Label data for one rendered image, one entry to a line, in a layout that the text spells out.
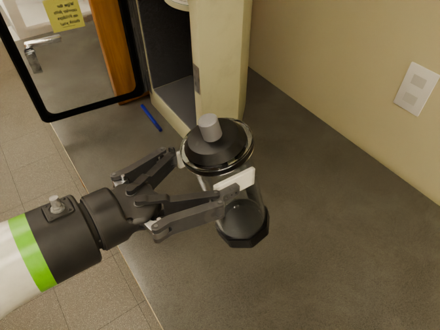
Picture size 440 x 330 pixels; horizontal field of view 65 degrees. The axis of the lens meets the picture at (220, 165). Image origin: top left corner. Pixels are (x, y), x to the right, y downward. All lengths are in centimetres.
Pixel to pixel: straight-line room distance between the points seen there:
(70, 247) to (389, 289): 63
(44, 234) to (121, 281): 144
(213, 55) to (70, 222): 48
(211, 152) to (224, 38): 35
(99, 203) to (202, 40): 42
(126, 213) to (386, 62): 73
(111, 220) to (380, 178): 75
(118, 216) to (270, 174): 57
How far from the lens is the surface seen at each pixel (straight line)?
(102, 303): 183
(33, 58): 97
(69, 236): 42
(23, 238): 42
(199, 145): 48
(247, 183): 50
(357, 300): 79
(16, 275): 42
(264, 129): 105
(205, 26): 72
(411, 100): 95
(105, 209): 43
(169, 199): 45
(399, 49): 94
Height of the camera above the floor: 163
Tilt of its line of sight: 48 degrees down
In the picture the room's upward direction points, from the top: straight up
